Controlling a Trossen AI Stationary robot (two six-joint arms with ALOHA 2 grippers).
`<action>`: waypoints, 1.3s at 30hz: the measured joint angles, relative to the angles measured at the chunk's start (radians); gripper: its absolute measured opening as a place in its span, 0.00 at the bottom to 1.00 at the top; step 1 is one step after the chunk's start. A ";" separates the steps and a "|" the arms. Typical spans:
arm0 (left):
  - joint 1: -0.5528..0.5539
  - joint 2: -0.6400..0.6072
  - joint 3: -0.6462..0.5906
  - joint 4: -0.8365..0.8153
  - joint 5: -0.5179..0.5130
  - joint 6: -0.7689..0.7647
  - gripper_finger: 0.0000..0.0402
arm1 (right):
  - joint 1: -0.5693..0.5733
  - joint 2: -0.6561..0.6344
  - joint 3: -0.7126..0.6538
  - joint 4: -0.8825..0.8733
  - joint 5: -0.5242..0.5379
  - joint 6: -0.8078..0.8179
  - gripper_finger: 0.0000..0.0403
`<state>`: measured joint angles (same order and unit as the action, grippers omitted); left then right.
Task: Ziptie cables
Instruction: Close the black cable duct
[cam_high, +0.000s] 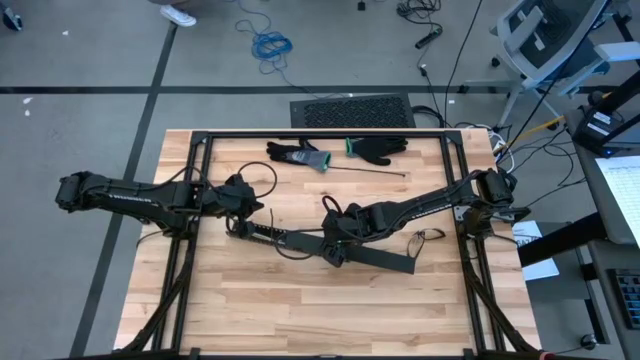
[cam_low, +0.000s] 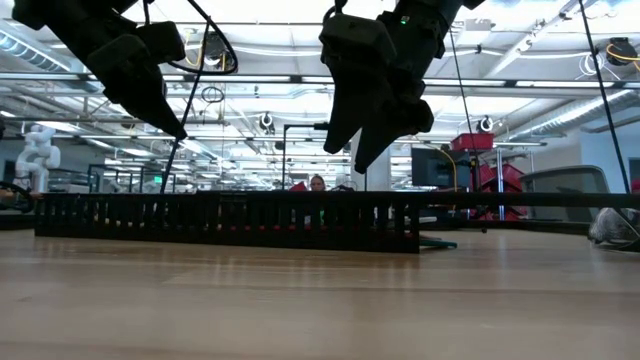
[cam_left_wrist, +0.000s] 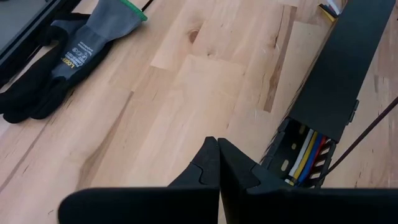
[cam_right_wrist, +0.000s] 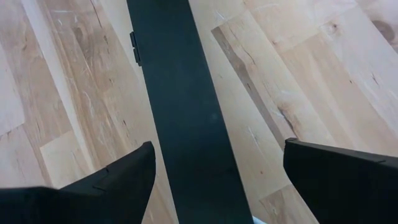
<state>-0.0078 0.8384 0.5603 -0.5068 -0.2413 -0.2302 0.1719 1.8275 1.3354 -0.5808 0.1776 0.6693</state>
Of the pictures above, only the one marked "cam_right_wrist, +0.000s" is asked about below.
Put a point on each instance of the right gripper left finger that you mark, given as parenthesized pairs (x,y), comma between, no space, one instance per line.
(93,205)

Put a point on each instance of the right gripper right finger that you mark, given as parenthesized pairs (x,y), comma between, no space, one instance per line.
(351,193)

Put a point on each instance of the black duct cover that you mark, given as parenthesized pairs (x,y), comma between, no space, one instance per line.
(186,109)

